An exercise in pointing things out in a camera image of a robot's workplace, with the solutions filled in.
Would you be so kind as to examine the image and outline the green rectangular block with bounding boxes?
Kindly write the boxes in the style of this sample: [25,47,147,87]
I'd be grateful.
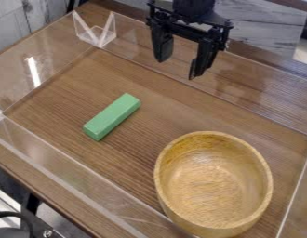
[83,93,142,141]

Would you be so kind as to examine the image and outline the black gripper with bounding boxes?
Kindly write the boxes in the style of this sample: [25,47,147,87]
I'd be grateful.
[147,0,234,80]

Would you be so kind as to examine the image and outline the brown wooden bowl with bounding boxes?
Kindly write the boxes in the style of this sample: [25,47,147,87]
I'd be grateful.
[154,131,274,238]

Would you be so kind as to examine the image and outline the clear acrylic corner bracket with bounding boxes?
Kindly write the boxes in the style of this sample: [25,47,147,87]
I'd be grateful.
[72,11,118,48]

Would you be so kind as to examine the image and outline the black table leg bracket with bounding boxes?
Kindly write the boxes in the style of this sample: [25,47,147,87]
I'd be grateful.
[21,193,64,238]

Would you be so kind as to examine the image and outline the black cable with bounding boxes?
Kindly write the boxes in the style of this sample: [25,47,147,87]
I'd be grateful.
[0,211,36,238]

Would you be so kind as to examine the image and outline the clear acrylic tray walls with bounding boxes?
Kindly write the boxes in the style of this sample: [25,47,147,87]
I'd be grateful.
[0,13,307,238]

